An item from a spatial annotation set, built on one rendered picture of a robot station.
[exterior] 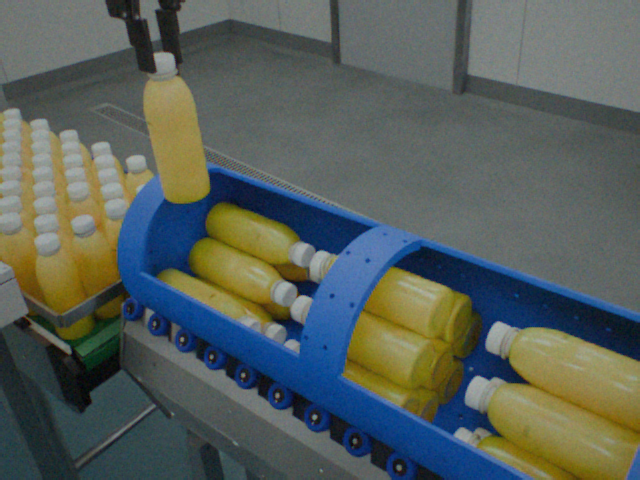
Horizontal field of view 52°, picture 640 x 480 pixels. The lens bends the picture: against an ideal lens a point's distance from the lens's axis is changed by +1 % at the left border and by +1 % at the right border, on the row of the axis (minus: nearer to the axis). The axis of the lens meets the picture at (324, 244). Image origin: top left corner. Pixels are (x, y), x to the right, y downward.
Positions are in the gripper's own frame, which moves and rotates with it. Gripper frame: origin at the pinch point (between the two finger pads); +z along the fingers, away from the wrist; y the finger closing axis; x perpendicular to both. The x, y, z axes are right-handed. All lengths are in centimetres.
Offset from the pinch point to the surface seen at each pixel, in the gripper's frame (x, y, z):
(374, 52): 214, 351, 129
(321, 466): -29, -7, 59
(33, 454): 36, -25, 85
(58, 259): 26.7, -10.7, 39.8
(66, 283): 26, -11, 44
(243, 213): 0.1, 10.9, 32.2
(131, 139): 281, 170, 146
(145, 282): 3.9, -8.4, 36.8
